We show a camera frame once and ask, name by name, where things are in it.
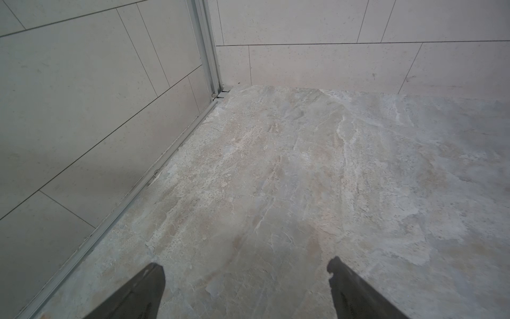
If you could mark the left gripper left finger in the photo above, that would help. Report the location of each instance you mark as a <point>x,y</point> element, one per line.
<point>139,298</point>

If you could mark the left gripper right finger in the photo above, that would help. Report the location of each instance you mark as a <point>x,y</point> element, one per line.
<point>353,297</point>

